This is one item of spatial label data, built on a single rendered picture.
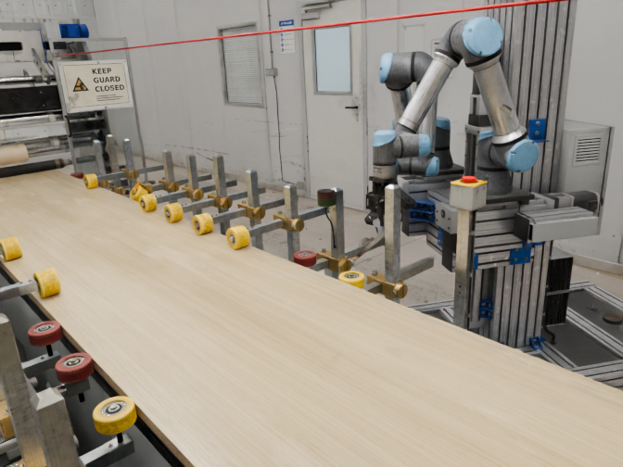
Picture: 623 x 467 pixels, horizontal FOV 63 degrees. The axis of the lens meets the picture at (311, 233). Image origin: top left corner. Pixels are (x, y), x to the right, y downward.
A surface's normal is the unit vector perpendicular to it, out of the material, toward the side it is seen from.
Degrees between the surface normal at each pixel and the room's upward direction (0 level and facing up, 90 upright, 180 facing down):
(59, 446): 90
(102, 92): 90
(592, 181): 90
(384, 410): 0
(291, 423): 0
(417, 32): 90
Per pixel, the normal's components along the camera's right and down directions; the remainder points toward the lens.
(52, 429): 0.67, 0.21
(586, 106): -0.75, 0.25
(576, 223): 0.20, 0.31
